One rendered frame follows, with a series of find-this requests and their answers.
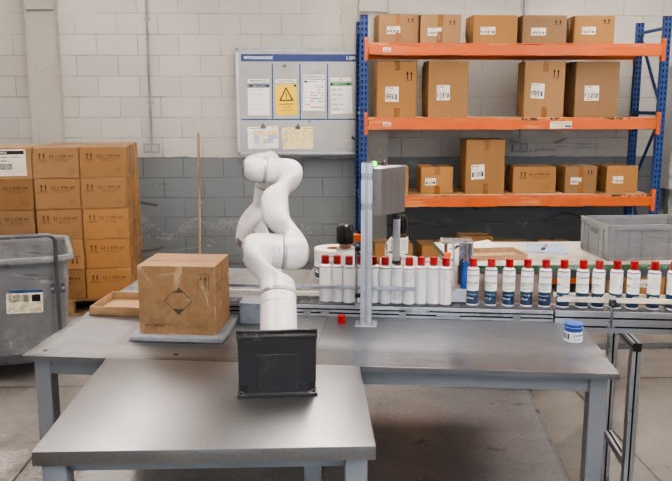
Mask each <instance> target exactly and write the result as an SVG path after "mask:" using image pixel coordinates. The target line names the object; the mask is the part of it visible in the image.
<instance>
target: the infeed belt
mask: <svg viewBox="0 0 672 481"><path fill-rule="evenodd" d="M243 298H244V297H242V298H241V297H229V302H230V303H240V302H241V300H242V299H243ZM319 300H320V299H296V304H309V305H351V306H355V303H353V304H344V303H343V302H342V303H332V302H329V303H322V302H320V301H319ZM372 306H392V307H433V308H474V309H515V310H553V311H554V309H553V308H552V306H551V305H550V308H539V307H538V304H533V305H532V307H531V308H523V307H520V304H514V307H511V308H507V307H503V306H502V303H496V307H486V306H484V303H478V306H476V307H470V306H467V305H466V303H462V302H451V305H450V306H441V305H439V304H438V305H428V304H426V305H416V304H414V305H410V306H408V305H403V304H400V305H394V304H389V305H381V304H379V303H378V304H372Z"/></svg>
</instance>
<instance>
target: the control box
mask: <svg viewBox="0 0 672 481"><path fill-rule="evenodd" d="M404 211H405V166H398V165H388V166H377V167H373V173H372V215H375V216H384V215H389V214H394V213H400V212H404Z"/></svg>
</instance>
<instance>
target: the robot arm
mask: <svg viewBox="0 0 672 481"><path fill-rule="evenodd" d="M242 174H243V176H244V177H245V178H246V179H247V180H249V181H252V182H255V189H254V198H253V202H252V204H251V205H250V206H249V207H248V208H247V210H246V211H245V212H244V213H243V215H242V216H241V218H240V220H239V222H238V225H237V231H236V244H237V246H238V247H239V248H240V249H241V257H242V260H243V262H244V264H245V265H246V267H247V268H248V269H249V271H250V272H251V273H252V274H253V275H254V276H255V277H256V278H257V280H258V281H259V285H260V330H280V329H297V307H296V286H295V282H294V280H293V279H292V278H291V277H290V276H288V275H287V274H285V273H283V272H281V271H282V269H298V268H301V267H303V266H304V265H305V264H306V263H307V261H308V260H309V246H308V244H307V241H306V239H305V237H304V236H303V234H302V233H301V231H300V230H299V229H298V228H297V226H296V225H295V224H294V223H293V221H292V220H291V218H290V214H289V203H288V196H289V195H290V194H291V193H292V192H293V191H294V190H295V189H296V188H297V187H298V186H299V184H300V182H301V180H302V177H303V170H302V167H301V165H300V164H299V163H298V162H297V161H295V160H293V159H287V158H279V157H278V155H277V154H276V153H275V152H273V151H266V152H263V153H254V154H251V155H249V156H248V157H247V158H246V159H245V160H244V161H243V163H242ZM266 225H267V226H268V227H269V228H270V229H271V230H272V231H273V232H275V233H276V234H269V231H268V228H267V226H266Z"/></svg>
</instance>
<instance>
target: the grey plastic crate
mask: <svg viewBox="0 0 672 481"><path fill-rule="evenodd" d="M581 221H582V226H581V243H580V248H581V249H582V250H584V251H586V252H588V253H590V254H592V255H595V256H597V257H599V258H601V259H604V260H606V261H614V260H621V261H632V260H635V261H648V260H672V215H669V214H656V215H590V216H581Z"/></svg>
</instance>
